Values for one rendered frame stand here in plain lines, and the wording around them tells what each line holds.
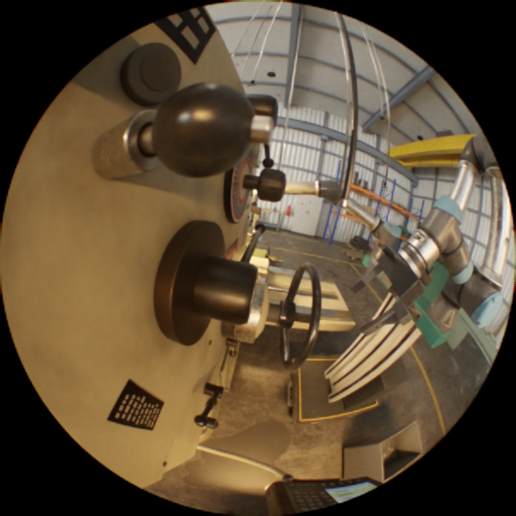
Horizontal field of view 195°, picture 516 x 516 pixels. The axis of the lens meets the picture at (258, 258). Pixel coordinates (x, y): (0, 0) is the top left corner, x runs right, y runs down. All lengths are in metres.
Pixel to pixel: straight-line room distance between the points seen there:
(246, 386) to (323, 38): 8.41
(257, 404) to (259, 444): 0.45
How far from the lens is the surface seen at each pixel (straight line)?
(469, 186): 0.62
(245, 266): 0.15
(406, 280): 0.32
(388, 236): 0.91
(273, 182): 0.28
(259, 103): 0.24
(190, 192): 0.15
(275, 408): 1.74
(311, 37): 7.09
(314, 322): 0.36
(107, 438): 0.16
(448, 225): 0.37
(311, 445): 1.84
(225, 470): 1.73
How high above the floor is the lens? 1.67
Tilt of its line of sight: 25 degrees down
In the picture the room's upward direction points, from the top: 10 degrees clockwise
